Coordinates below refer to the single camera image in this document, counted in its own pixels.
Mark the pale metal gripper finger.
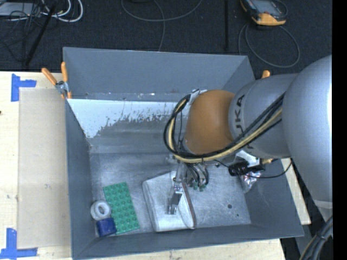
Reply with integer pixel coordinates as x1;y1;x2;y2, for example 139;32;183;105
171;184;183;216
166;185;175;215

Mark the green studded flat block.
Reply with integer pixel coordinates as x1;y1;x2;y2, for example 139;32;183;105
102;182;141;235

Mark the black cylinder on white bracket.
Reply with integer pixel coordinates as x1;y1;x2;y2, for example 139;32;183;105
228;150;273;177

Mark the shiny foil packet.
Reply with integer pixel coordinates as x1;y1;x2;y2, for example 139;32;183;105
240;170;262;194

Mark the pale wood flat board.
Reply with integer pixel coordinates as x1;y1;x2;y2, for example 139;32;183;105
16;87;72;249

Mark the white ring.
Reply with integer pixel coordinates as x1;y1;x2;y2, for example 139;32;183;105
90;200;112;222

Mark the blue cylinder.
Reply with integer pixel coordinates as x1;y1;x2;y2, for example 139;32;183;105
96;217;118;238

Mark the grey metal bin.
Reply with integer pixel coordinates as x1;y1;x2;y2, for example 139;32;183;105
62;47;305;260

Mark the white flat box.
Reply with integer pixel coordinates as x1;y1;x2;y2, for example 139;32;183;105
142;170;197;233

